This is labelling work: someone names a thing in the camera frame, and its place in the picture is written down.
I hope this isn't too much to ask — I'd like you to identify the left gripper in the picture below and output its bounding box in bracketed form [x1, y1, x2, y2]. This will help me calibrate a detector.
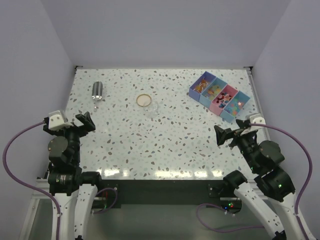
[44, 110, 95, 164]

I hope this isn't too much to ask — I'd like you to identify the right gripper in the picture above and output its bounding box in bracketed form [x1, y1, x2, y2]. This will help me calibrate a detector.
[213, 118, 259, 171]

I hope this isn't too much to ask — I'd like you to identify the light blue candy box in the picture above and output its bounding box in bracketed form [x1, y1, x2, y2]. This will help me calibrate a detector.
[219, 91, 250, 123]

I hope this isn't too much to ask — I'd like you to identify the metal scoop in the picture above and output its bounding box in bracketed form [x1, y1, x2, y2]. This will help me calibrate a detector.
[91, 81, 103, 112]

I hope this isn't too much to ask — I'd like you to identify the pink candy box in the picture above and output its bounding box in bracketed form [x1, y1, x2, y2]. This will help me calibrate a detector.
[209, 84, 239, 116]

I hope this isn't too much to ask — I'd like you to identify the purple candy box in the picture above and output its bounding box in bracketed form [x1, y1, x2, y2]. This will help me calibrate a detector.
[188, 71, 217, 102]

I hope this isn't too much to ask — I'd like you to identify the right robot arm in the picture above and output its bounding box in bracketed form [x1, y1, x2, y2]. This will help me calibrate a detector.
[214, 114, 315, 240]

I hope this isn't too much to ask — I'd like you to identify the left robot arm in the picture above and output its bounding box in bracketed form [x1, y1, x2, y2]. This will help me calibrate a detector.
[43, 110, 104, 240]

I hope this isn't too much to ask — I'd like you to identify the gold jar lid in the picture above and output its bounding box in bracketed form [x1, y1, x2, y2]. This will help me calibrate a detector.
[136, 94, 152, 107]

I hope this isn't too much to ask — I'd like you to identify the clear plastic jar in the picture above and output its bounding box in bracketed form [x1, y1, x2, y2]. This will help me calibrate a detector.
[143, 101, 159, 119]

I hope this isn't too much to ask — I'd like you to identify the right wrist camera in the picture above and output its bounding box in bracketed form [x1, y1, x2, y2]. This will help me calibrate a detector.
[243, 113, 266, 134]

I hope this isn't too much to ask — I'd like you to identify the aluminium frame rail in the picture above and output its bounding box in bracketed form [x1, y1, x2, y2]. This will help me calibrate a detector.
[18, 174, 83, 240]

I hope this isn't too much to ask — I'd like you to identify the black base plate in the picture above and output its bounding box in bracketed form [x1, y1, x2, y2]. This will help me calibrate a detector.
[74, 178, 253, 211]

